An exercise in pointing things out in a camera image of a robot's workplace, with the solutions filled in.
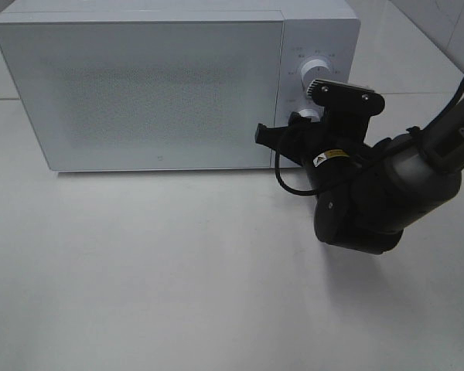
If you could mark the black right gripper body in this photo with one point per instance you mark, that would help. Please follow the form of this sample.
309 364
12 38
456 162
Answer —
330 150

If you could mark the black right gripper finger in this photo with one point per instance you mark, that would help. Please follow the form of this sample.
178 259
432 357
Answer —
270 137
296 120

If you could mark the white microwave knob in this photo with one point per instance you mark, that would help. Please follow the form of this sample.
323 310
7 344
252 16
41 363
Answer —
317 67
311 114

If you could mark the white microwave door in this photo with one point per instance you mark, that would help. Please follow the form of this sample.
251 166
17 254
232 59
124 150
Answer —
146 96

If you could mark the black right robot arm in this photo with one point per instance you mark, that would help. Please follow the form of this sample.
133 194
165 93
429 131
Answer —
367 195

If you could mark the white microwave oven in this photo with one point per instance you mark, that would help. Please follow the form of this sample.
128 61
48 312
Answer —
309 28

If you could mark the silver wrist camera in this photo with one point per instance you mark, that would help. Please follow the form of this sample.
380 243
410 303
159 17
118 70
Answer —
345 97

